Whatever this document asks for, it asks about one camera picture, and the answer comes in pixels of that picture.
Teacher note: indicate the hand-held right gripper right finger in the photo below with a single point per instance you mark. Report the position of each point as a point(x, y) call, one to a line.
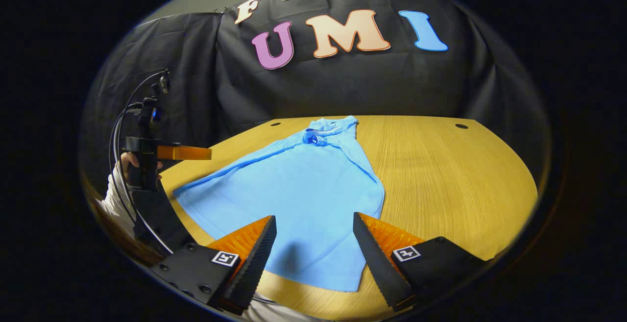
point(377, 263)

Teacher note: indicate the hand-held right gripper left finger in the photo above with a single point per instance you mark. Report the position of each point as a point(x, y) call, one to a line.
point(254, 263)

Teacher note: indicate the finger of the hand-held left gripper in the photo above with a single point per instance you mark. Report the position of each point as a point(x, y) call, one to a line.
point(186, 153)

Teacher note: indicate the light blue polo T-shirt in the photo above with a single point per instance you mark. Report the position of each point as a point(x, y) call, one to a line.
point(294, 199)

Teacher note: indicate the black backdrop cloth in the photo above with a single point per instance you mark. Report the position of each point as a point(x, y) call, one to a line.
point(362, 86)

